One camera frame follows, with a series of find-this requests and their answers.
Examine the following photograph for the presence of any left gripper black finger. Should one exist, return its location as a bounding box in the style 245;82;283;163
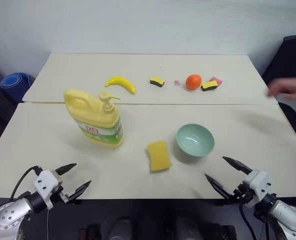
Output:
68;180;92;201
54;163;77;176

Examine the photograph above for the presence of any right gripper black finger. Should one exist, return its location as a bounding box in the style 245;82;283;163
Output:
204;173;234;200
222;156;252;177

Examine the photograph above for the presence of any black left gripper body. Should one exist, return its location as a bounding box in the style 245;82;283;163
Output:
53;170;72;204

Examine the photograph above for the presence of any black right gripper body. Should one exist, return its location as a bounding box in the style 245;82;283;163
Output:
232;181;254;204

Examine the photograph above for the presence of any light green bowl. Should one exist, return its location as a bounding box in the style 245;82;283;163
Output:
176;123;215;158

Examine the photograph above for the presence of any yellow detergent bottle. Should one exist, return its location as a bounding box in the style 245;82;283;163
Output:
63;88;125;149

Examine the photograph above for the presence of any person's bare hand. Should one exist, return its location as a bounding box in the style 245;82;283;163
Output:
266;77;296;101

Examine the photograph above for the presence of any dark rounded shape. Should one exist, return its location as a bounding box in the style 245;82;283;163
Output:
101;215;140;240

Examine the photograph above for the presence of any large yellow sponge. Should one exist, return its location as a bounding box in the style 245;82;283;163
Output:
146;140;173;173

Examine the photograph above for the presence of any small yellow black sponge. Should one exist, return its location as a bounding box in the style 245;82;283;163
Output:
149;76;166;88
201;80;218;92

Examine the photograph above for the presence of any orange fruit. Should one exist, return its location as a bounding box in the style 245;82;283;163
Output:
185;74;203;90

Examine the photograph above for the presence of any blue rolled mat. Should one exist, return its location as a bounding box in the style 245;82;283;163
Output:
0;72;36;103

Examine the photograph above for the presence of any yellow banana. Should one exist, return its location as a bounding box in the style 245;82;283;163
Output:
104;75;138;95

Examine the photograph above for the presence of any black chair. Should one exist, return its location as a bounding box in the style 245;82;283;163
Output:
261;34;296;152

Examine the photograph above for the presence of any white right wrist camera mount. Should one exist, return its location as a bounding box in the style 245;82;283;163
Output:
241;169;273;209

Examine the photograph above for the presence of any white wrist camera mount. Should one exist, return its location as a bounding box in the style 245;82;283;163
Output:
34;169;64;211
241;169;273;209

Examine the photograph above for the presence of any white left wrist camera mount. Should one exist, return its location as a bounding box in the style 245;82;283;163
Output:
34;169;64;211

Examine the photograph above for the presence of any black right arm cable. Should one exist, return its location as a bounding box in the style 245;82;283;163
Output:
238;199;258;240

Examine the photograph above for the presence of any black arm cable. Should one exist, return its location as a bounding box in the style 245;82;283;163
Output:
238;199;258;240
11;165;42;201

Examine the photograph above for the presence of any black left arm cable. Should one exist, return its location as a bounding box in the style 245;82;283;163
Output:
11;165;42;201

